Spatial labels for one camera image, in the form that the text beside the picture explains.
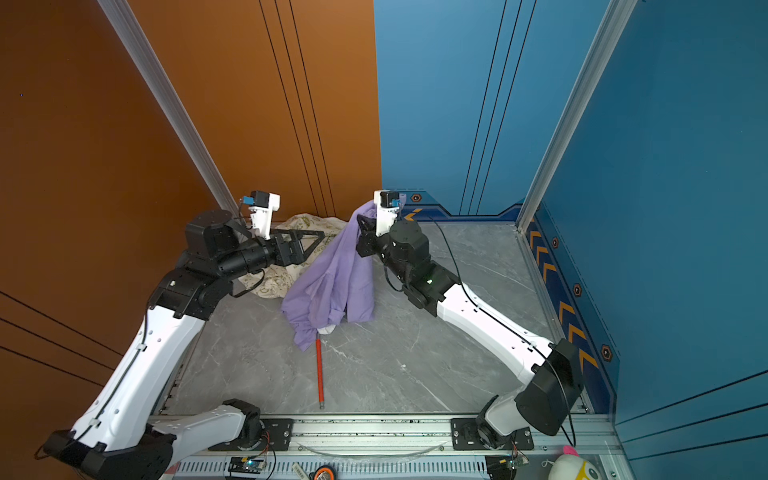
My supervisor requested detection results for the green circuit board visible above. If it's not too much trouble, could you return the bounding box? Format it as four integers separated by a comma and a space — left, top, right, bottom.
227, 456, 270, 478

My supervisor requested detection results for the floral patterned cloth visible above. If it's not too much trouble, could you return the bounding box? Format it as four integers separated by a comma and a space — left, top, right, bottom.
238, 212, 349, 300

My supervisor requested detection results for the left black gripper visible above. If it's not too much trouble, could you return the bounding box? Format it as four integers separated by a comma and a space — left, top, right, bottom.
217, 228, 323, 286

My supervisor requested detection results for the purple cloth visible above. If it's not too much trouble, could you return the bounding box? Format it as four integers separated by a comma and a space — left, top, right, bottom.
281, 199, 376, 351

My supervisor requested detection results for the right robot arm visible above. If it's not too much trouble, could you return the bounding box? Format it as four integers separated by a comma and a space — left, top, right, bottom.
356, 215, 585, 449

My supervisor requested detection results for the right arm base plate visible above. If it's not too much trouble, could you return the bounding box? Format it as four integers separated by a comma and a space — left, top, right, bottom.
450, 418, 534, 451

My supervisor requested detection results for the small circuit board right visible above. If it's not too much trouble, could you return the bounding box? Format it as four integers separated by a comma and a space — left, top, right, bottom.
499, 451, 530, 470

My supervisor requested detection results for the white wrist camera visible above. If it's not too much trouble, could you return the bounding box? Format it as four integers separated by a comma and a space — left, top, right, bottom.
373, 190, 403, 237
241, 190, 281, 240

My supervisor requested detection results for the red handled hex key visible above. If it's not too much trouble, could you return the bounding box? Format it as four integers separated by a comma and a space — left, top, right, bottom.
315, 333, 325, 410

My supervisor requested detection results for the white plush toy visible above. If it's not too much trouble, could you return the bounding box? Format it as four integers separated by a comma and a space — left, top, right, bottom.
547, 446, 604, 480

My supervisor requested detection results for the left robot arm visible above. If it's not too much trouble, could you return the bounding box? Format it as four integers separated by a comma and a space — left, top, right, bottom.
35, 210, 325, 479

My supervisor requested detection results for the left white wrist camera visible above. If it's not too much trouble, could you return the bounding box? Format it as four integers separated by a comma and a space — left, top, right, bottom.
241, 190, 281, 240

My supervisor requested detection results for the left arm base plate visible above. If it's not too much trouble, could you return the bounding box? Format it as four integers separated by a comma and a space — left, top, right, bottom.
208, 418, 294, 453

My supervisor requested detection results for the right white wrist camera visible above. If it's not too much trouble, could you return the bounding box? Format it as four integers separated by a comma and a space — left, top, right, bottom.
373, 190, 403, 237

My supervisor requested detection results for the orange black tape measure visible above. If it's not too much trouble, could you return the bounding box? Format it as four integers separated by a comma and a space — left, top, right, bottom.
311, 465, 336, 480

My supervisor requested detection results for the white cloth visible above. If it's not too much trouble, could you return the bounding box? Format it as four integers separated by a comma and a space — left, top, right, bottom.
317, 324, 336, 335

